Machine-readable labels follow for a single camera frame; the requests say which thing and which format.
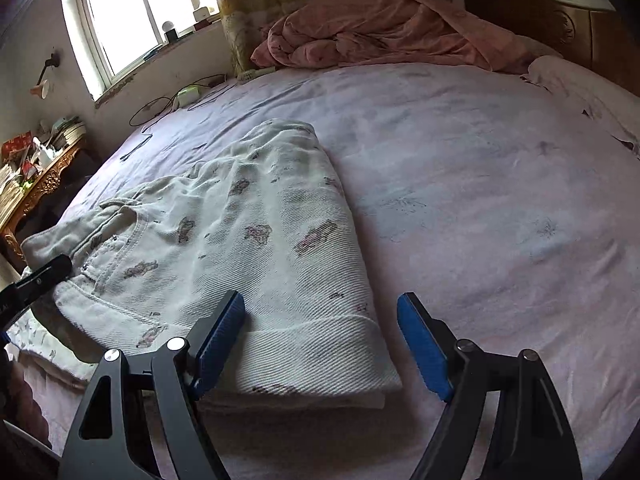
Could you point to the salmon pink quilt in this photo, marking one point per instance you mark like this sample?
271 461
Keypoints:
380 30

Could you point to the white comb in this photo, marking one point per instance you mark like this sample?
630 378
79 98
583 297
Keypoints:
250 75

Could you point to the small white box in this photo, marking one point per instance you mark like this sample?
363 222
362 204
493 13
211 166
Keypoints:
202 14

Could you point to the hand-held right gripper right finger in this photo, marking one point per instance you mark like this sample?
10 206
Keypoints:
422 347

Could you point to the pile of books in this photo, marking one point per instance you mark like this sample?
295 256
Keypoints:
30 160

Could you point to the wooden headboard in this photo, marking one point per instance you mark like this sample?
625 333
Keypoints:
550 15

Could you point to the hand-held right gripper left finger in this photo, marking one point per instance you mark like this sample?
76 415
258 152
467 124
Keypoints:
220 345

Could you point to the small globe lamp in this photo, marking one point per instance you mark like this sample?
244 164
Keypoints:
170 30

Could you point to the small red box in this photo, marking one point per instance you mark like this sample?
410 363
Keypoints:
203 25

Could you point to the wall lamp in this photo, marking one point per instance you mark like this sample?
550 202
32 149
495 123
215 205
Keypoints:
42 87

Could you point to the carved wooden desk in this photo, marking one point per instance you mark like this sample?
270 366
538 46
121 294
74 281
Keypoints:
40 192

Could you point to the pink bed sheet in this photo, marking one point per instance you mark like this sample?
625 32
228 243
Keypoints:
475 210

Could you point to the white printed pants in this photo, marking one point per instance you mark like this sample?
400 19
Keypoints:
240 240

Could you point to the pale pink pillow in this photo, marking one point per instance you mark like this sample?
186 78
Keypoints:
585 95

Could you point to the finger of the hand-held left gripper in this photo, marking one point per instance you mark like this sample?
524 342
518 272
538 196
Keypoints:
40 282

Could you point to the yellow patterned curtain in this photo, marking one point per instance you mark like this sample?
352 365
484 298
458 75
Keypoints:
260 5

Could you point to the window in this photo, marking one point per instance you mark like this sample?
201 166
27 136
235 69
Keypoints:
135 15

